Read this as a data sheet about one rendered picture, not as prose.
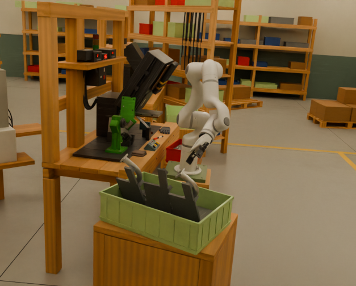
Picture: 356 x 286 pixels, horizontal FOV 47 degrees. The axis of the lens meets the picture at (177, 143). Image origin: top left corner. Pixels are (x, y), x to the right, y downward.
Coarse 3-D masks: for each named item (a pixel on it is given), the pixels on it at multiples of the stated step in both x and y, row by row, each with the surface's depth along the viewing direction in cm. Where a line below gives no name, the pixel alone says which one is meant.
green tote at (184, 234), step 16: (144, 176) 258; (112, 192) 233; (176, 192) 248; (208, 192) 236; (112, 208) 222; (128, 208) 216; (144, 208) 210; (208, 208) 238; (224, 208) 221; (112, 224) 224; (128, 224) 218; (144, 224) 213; (160, 224) 207; (176, 224) 202; (192, 224) 197; (208, 224) 206; (224, 224) 226; (160, 240) 209; (176, 240) 204; (192, 240) 199; (208, 240) 209
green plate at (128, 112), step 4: (124, 96) 332; (128, 96) 331; (124, 100) 332; (128, 100) 331; (132, 100) 331; (124, 104) 332; (128, 104) 331; (132, 104) 331; (124, 108) 332; (128, 108) 331; (132, 108) 331; (120, 112) 332; (124, 112) 332; (128, 112) 331; (132, 112) 331; (124, 116) 332; (128, 116) 331; (132, 116) 331; (128, 120) 331
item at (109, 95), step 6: (102, 96) 342; (108, 96) 344; (114, 96) 345; (102, 102) 341; (108, 102) 340; (114, 102) 339; (102, 108) 343; (108, 108) 342; (114, 108) 341; (120, 108) 349; (102, 114) 344; (108, 114) 343; (114, 114) 342; (102, 120) 345; (108, 120) 344; (102, 126) 347; (102, 132) 349
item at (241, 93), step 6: (234, 90) 1010; (240, 90) 1021; (246, 90) 1033; (234, 96) 1015; (240, 96) 1026; (246, 96) 1039; (234, 102) 986; (240, 102) 983; (246, 102) 988; (252, 102) 996; (258, 102) 1010; (234, 108) 968; (240, 108) 978
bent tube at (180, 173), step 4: (184, 168) 201; (180, 172) 203; (176, 176) 202; (180, 176) 201; (184, 176) 201; (188, 176) 202; (188, 180) 202; (192, 180) 202; (192, 184) 202; (196, 184) 204; (192, 188) 204; (196, 188) 204; (192, 192) 208; (196, 192) 205
